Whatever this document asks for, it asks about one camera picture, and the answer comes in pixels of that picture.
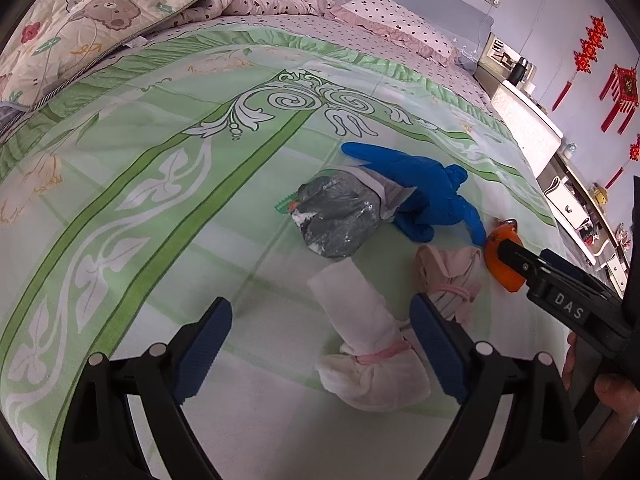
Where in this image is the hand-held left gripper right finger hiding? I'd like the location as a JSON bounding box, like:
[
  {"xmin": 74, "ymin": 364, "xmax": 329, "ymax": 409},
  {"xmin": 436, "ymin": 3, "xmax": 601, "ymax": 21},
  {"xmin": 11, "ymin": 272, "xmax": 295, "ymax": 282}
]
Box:
[{"xmin": 409, "ymin": 292, "xmax": 586, "ymax": 480}]

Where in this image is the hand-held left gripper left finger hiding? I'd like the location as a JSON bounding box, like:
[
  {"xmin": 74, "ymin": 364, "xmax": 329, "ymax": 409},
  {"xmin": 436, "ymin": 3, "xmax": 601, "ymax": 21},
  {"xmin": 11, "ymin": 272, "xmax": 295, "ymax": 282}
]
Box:
[{"xmin": 59, "ymin": 296, "xmax": 233, "ymax": 480}]

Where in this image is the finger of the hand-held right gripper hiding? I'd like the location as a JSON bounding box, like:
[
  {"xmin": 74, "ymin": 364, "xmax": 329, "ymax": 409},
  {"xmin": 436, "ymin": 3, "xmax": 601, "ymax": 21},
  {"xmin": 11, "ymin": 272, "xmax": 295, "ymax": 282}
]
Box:
[
  {"xmin": 539, "ymin": 247, "xmax": 627, "ymax": 303},
  {"xmin": 492, "ymin": 237, "xmax": 636, "ymax": 357}
]

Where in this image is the orange plastic bag ball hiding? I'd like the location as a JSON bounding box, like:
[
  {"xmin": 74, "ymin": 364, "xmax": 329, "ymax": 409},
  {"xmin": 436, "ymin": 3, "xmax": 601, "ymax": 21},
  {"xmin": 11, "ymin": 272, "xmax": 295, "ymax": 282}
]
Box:
[{"xmin": 482, "ymin": 225, "xmax": 531, "ymax": 293}]

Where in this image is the pink cloth bundle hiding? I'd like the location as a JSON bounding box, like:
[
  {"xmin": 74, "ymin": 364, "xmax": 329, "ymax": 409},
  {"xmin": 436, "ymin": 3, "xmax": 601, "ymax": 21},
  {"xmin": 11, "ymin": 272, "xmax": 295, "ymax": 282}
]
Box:
[{"xmin": 414, "ymin": 244, "xmax": 485, "ymax": 326}]

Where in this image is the white cloth bundle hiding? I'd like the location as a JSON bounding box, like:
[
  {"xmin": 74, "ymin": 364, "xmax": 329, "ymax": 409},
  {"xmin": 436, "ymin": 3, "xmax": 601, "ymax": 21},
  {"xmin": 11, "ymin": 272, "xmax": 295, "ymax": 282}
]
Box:
[{"xmin": 306, "ymin": 262, "xmax": 432, "ymax": 411}]

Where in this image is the blue rubber glove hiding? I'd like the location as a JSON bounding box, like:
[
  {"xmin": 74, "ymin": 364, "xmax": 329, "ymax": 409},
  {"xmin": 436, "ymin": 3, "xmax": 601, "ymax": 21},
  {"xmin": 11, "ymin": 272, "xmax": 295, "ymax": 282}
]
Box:
[{"xmin": 340, "ymin": 141, "xmax": 488, "ymax": 247}]

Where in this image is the grey foil packet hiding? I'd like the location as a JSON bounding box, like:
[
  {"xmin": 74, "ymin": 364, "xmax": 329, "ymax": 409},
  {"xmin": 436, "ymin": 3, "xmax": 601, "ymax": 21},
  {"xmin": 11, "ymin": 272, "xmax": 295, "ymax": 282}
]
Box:
[{"xmin": 275, "ymin": 167, "xmax": 417, "ymax": 259}]

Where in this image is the person's right hand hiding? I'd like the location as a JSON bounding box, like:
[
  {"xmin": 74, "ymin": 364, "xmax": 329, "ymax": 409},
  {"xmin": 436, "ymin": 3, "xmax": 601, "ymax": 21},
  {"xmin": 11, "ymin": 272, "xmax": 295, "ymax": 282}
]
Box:
[{"xmin": 561, "ymin": 332, "xmax": 640, "ymax": 428}]

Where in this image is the small white cabinet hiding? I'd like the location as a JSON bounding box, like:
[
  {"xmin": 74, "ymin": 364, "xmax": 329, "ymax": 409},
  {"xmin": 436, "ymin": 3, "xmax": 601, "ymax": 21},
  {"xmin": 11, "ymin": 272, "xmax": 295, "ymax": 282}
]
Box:
[{"xmin": 602, "ymin": 252, "xmax": 631, "ymax": 291}]

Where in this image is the white TV stand with drawer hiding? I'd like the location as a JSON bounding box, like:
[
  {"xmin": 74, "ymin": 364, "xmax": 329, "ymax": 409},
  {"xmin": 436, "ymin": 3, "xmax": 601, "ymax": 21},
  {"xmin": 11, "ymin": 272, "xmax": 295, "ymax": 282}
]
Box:
[{"xmin": 542, "ymin": 155, "xmax": 626, "ymax": 266}]

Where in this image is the green patterned bedsheet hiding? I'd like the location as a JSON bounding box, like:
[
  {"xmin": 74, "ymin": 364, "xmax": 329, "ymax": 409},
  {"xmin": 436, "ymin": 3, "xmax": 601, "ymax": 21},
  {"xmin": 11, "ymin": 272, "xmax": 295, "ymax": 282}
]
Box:
[{"xmin": 0, "ymin": 22, "xmax": 576, "ymax": 480}]

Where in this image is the long red knot decoration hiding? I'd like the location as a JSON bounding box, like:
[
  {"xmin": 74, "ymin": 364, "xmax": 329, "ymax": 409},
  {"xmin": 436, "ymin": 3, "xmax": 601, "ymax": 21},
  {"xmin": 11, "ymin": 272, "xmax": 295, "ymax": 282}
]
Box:
[
  {"xmin": 551, "ymin": 16, "xmax": 608, "ymax": 113},
  {"xmin": 605, "ymin": 134, "xmax": 640, "ymax": 190}
]

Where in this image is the white nightstand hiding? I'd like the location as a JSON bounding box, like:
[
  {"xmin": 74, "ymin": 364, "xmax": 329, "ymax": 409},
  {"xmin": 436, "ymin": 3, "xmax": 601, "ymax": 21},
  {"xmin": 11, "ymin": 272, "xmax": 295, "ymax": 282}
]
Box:
[{"xmin": 487, "ymin": 80, "xmax": 563, "ymax": 178}]

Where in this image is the red diamond tassel decoration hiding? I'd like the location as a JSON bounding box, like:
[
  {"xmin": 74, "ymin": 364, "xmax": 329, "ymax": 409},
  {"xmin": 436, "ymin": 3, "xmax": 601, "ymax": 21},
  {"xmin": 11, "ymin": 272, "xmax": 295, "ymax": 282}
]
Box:
[{"xmin": 599, "ymin": 65, "xmax": 640, "ymax": 135}]

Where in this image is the white bedside shelf unit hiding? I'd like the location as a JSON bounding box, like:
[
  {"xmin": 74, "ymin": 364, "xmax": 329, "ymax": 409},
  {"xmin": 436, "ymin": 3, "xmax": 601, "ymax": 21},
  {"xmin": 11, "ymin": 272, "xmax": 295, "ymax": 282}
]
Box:
[{"xmin": 475, "ymin": 32, "xmax": 538, "ymax": 98}]

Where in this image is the pink dotted pillow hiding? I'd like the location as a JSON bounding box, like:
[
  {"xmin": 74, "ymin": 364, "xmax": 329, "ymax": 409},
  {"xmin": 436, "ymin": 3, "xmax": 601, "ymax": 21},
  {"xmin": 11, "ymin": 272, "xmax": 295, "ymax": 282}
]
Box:
[{"xmin": 330, "ymin": 0, "xmax": 463, "ymax": 66}]

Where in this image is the pink dotted quilt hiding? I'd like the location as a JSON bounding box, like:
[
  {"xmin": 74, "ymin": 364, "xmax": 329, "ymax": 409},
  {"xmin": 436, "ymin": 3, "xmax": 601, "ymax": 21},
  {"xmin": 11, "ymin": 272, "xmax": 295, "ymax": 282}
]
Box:
[{"xmin": 175, "ymin": 0, "xmax": 341, "ymax": 26}]

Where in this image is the bear print blanket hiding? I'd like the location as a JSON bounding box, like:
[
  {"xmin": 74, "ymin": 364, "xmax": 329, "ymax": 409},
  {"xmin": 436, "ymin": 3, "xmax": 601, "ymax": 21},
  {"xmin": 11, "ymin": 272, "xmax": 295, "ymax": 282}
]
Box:
[{"xmin": 0, "ymin": 0, "xmax": 206, "ymax": 111}]

